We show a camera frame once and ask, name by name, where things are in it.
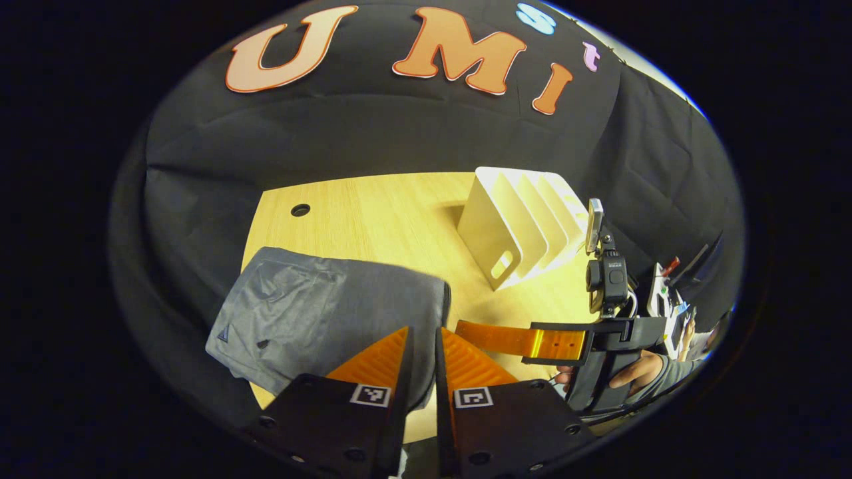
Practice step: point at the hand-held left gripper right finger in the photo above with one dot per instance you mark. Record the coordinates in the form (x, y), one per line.
(512, 426)

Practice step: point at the white bookshelf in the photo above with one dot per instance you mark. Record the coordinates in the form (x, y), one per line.
(492, 226)

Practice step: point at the black backdrop cloth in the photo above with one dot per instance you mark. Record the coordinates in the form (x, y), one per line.
(200, 166)

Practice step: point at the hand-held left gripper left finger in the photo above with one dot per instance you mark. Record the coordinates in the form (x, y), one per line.
(333, 426)

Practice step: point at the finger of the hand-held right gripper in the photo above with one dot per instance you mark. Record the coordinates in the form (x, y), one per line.
(506, 339)

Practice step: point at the grey schoolbag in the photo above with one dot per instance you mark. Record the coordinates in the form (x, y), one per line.
(333, 306)

